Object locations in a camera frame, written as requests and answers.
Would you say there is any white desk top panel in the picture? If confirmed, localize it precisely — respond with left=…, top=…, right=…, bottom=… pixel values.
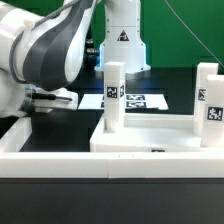
left=90, top=113, right=207, bottom=152

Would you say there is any white U-shaped fence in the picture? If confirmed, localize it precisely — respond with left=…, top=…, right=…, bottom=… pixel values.
left=0, top=118, right=224, bottom=179

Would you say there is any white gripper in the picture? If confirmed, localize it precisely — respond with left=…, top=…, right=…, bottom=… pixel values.
left=32, top=88, right=78, bottom=113

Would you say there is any sheet with four markers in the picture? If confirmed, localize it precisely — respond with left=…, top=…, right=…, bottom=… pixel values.
left=79, top=94, right=168, bottom=110

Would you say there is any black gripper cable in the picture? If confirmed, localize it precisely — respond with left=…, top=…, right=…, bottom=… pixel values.
left=31, top=92, right=74, bottom=103

